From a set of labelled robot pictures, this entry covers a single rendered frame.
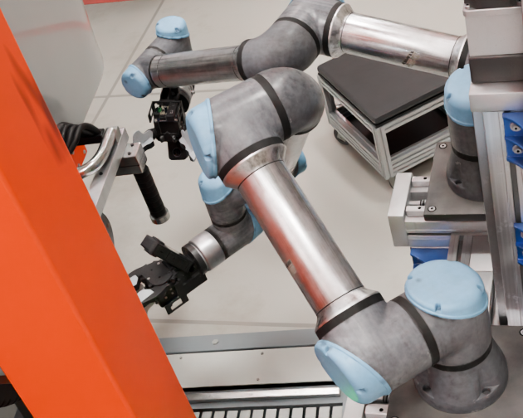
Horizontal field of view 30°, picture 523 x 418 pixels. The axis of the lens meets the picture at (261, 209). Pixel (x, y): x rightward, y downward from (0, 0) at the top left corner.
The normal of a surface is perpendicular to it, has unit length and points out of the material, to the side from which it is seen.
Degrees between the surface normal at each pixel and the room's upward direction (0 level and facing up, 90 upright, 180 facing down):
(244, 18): 0
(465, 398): 73
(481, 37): 90
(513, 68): 90
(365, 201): 0
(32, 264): 90
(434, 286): 7
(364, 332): 34
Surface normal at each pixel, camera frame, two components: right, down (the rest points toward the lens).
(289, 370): -0.24, -0.73
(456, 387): -0.26, 0.44
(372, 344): -0.01, -0.33
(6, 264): -0.13, 0.68
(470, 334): 0.45, 0.50
